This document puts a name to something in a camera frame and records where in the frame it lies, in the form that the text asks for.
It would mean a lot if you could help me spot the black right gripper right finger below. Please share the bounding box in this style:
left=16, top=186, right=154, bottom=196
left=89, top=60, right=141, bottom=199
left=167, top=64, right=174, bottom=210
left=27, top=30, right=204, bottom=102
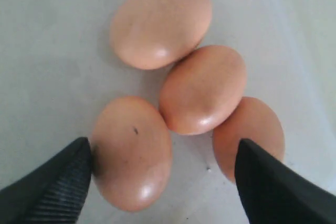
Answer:
left=235, top=138, right=335, bottom=223

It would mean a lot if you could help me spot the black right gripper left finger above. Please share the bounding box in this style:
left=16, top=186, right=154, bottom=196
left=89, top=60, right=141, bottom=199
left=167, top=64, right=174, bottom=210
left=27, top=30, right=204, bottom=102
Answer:
left=1, top=137, right=92, bottom=223

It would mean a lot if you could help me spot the brown egg back right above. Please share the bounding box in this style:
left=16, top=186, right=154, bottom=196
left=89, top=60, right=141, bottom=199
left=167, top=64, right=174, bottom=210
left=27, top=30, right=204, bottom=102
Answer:
left=213, top=97, right=285, bottom=183

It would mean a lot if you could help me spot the brown egg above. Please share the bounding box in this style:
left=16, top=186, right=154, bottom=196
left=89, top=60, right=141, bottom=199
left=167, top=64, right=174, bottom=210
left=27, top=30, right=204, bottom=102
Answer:
left=159, top=45, right=247, bottom=135
left=213, top=97, right=285, bottom=183
left=109, top=0, right=212, bottom=70

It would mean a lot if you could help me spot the brown egg second row right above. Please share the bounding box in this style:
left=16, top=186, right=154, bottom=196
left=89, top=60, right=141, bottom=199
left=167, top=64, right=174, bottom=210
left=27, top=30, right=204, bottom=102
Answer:
left=90, top=96, right=172, bottom=212

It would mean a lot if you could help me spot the brown egg back middle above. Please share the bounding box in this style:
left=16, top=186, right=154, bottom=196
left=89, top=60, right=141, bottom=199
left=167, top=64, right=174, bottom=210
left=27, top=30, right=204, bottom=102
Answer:
left=159, top=45, right=247, bottom=135

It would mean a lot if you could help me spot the clear plastic tray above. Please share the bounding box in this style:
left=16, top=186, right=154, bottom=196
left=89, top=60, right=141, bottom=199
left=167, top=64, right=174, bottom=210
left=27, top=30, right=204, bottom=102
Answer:
left=1, top=0, right=335, bottom=223

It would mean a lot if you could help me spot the brown egg back left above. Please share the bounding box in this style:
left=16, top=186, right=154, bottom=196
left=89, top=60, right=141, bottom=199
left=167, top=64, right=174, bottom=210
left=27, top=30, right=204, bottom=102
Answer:
left=109, top=0, right=212, bottom=70

